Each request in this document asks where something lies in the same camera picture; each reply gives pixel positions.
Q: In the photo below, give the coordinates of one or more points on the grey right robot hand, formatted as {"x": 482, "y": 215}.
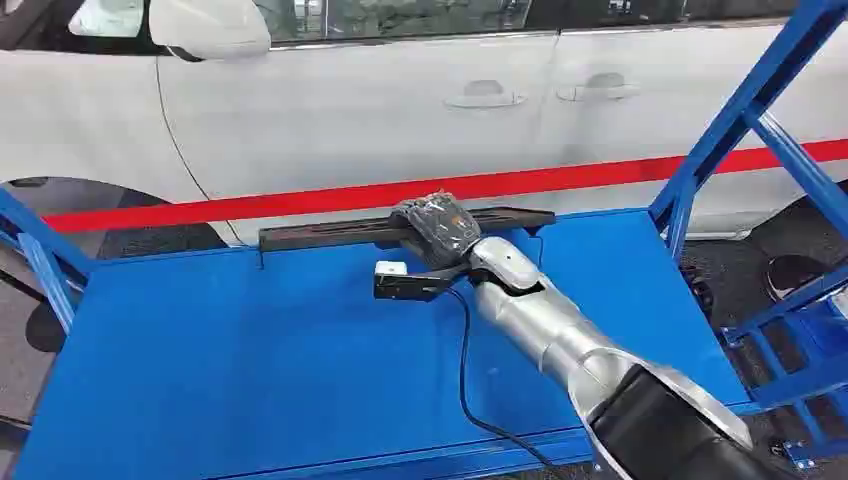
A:
{"x": 440, "y": 228}

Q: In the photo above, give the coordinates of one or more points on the long black plastic frame part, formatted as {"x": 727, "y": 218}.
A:
{"x": 318, "y": 233}

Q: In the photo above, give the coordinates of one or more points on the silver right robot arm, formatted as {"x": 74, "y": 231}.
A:
{"x": 563, "y": 331}

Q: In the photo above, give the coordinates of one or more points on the white car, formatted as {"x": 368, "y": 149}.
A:
{"x": 331, "y": 112}

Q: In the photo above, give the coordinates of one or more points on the blue steel cart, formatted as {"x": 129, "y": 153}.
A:
{"x": 265, "y": 371}

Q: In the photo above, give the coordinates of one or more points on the white car side mirror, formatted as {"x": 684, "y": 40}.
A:
{"x": 208, "y": 30}

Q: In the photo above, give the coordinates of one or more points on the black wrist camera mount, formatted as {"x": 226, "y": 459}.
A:
{"x": 404, "y": 283}

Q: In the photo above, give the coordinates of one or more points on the blue steel rack frame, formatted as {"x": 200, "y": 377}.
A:
{"x": 748, "y": 99}

